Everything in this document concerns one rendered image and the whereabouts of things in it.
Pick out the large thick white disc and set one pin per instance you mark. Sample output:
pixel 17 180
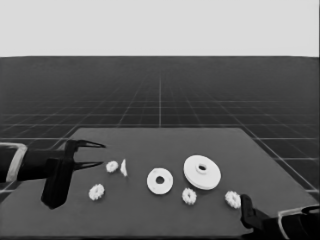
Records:
pixel 193 176

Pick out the white round carrier with pins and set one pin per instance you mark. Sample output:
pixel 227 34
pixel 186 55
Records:
pixel 153 185

